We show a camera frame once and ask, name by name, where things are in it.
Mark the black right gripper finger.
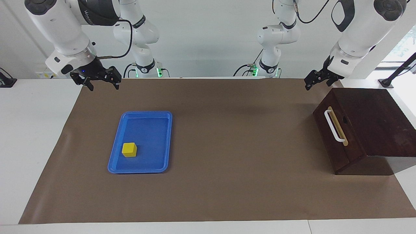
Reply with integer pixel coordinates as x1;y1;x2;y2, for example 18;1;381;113
105;66;122;91
70;72;95;91

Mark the white drawer handle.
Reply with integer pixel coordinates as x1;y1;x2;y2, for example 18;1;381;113
324;109;346;143

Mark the wooden drawer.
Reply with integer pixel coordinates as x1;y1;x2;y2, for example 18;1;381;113
313;97;367;175

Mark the yellow cube block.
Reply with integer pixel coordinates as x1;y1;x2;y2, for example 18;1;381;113
122;142;137;158

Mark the blue plastic tray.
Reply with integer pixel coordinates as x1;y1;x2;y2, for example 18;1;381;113
108;111;173;174

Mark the dark brown wooden cabinet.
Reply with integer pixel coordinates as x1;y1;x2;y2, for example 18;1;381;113
331;88;416;176

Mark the black clamp stand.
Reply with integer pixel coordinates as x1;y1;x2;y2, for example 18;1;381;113
0;68;17;88

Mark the brown paper table mat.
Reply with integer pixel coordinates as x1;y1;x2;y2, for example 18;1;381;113
19;78;416;225

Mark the black base cable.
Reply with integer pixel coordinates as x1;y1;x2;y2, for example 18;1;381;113
233;49;264;77
123;63;138;78

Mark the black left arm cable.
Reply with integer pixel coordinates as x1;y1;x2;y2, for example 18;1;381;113
292;0;330;24

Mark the window with frame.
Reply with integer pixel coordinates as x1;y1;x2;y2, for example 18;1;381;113
380;26;416;69

